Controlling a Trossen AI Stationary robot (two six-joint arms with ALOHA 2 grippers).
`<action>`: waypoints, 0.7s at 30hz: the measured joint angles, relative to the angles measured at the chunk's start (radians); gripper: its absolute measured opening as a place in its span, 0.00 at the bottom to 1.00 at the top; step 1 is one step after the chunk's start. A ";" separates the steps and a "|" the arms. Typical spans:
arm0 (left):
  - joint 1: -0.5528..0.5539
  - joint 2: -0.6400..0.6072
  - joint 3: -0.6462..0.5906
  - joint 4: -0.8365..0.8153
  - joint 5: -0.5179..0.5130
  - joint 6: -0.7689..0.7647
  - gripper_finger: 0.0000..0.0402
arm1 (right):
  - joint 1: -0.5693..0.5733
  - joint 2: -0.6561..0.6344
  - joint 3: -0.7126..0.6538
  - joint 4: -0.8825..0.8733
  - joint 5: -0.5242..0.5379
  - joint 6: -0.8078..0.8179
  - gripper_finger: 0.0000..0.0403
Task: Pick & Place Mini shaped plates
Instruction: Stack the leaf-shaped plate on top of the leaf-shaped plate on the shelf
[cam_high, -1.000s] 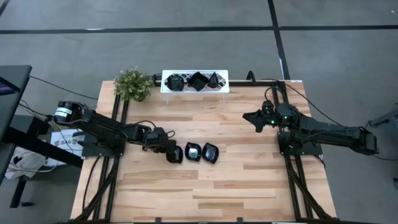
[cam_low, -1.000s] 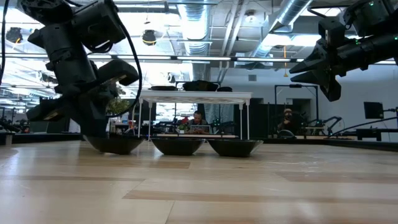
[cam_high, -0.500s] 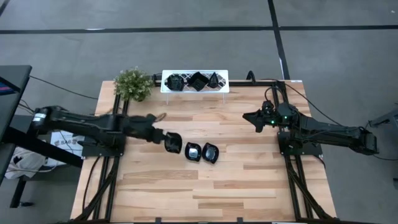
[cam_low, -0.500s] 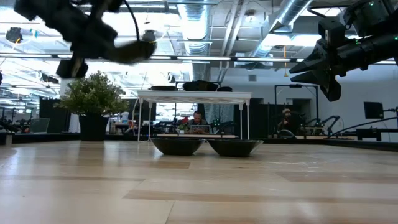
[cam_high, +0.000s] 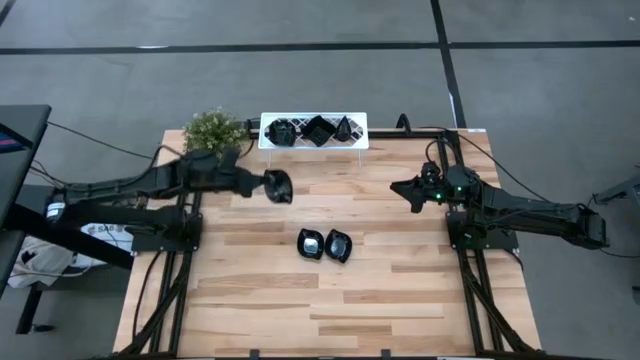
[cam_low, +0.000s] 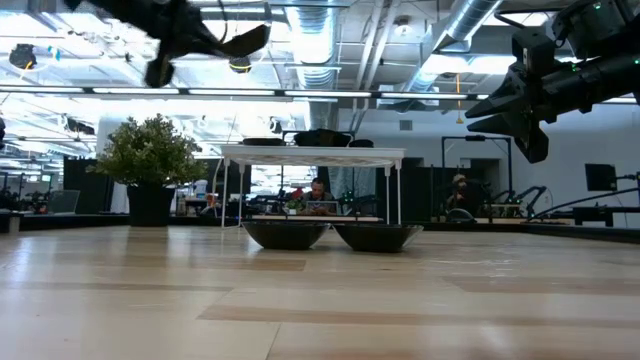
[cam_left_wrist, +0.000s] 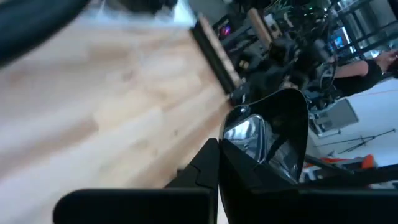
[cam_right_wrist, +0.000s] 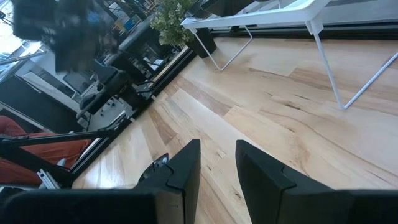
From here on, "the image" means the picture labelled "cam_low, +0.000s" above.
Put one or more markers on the black monitor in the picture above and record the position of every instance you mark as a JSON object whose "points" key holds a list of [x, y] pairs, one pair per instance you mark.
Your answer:
{"points": [[600, 176]]}

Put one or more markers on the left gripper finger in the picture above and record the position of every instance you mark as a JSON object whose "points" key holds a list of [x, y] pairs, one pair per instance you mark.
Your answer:
{"points": [[245, 49], [247, 36]]}

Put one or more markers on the grey laptop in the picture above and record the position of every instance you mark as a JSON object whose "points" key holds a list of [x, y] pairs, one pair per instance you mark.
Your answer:
{"points": [[322, 208]]}

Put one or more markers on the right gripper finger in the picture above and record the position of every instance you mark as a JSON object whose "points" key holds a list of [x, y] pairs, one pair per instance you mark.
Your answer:
{"points": [[510, 97], [505, 127]]}

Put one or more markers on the rectangular ceiling light panel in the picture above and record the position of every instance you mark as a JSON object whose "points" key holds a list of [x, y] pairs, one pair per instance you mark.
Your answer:
{"points": [[535, 19]]}

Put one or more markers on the black ceiling spotlight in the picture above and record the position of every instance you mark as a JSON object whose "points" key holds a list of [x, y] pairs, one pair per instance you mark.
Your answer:
{"points": [[22, 56]]}

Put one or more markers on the person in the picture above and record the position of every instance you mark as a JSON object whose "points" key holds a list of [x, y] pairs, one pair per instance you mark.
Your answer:
{"points": [[460, 195], [317, 192]]}

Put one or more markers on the yellow hanging pendant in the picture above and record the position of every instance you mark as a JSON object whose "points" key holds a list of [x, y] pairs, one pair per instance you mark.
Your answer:
{"points": [[458, 100]]}

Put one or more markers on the silver spiral ceiling duct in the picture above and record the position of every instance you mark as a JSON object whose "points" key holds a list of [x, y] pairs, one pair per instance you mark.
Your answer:
{"points": [[465, 15], [312, 40]]}

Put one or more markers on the white lattice shelf rack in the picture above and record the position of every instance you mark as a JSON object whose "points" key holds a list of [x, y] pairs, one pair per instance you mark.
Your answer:
{"points": [[312, 156]]}

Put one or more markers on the green potted plant black pot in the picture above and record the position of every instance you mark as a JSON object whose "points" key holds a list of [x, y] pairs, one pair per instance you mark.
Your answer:
{"points": [[150, 150]]}

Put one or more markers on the black lab robot arm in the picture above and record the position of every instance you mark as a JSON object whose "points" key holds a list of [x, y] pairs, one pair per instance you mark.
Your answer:
{"points": [[527, 192]]}

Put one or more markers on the grey wall vent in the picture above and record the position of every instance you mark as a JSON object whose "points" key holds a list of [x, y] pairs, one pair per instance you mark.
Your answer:
{"points": [[406, 125]]}

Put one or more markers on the black teardrop mini plate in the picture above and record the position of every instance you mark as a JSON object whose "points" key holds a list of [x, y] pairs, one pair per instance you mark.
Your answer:
{"points": [[361, 143]]}

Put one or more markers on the black desk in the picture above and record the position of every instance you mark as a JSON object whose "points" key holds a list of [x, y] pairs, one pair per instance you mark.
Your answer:
{"points": [[607, 210]]}

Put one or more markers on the stack of black bowls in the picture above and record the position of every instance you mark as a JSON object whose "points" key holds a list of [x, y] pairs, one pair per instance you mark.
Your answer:
{"points": [[322, 133]]}

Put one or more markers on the small green desk plant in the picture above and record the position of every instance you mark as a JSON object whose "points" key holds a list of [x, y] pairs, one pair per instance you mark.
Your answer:
{"points": [[294, 205]]}

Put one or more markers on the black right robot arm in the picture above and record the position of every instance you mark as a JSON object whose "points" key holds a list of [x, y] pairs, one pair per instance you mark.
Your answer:
{"points": [[610, 75]]}

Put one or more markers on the long ceiling light strip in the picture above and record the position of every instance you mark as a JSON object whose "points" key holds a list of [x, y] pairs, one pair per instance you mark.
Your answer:
{"points": [[325, 93]]}

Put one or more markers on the black room partition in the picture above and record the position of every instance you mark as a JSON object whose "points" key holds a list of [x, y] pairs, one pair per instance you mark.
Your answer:
{"points": [[82, 185], [425, 192]]}

